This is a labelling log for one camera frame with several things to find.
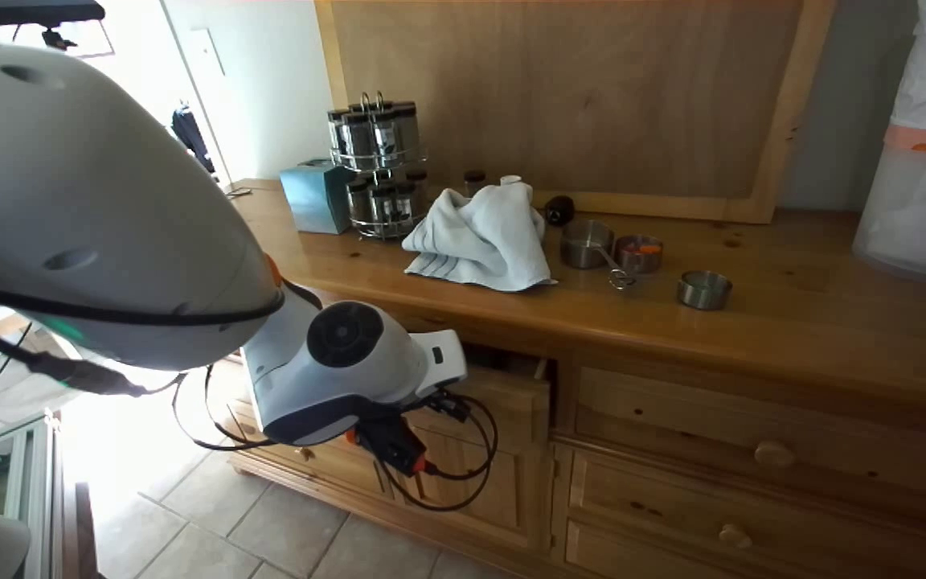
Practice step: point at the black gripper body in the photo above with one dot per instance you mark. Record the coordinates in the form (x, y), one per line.
(388, 437)

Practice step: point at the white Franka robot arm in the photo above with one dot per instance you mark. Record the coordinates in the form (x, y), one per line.
(89, 203)

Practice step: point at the white crumpled towel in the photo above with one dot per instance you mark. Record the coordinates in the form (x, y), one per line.
(483, 243)

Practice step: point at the teal tissue box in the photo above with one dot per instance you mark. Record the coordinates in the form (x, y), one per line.
(313, 193)

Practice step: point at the metal spice jar rack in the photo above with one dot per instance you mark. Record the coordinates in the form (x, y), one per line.
(381, 164)

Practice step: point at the small metal measuring cup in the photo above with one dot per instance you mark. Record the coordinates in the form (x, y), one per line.
(621, 280)

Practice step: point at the small black round object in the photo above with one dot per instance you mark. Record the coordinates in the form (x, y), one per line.
(559, 211)

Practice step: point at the metal cup with orange inside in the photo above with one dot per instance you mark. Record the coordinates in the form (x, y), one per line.
(637, 254)

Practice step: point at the metal cup with rim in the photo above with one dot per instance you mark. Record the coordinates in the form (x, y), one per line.
(706, 292)

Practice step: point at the dark blue hanging object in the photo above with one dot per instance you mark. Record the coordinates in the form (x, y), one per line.
(193, 135)

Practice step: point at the large framed wooden board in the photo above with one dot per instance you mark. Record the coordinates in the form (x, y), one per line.
(570, 96)

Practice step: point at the glass front cabinet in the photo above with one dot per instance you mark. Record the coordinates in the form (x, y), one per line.
(0, 494)

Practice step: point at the pine wood dresser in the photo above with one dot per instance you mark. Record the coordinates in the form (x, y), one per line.
(787, 323)

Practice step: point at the white plastic bag orange band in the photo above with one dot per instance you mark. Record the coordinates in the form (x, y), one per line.
(925, 161)

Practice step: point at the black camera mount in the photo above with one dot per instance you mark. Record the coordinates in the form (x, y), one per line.
(41, 15)

